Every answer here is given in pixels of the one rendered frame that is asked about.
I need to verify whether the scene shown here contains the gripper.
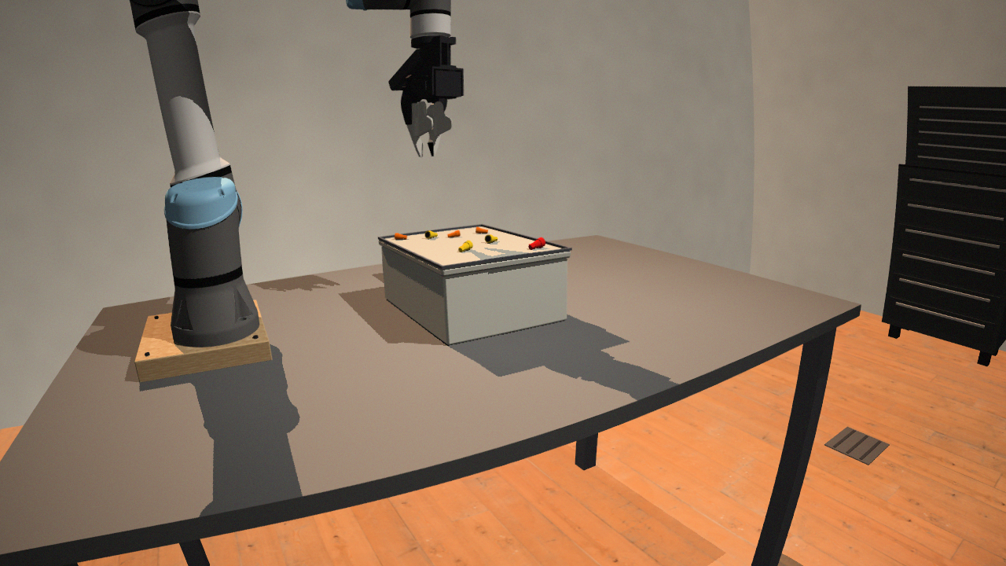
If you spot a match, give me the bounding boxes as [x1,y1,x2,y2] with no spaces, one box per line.
[401,35,464,157]

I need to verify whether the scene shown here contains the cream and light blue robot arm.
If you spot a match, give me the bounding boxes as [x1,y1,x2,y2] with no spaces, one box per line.
[130,0,451,347]

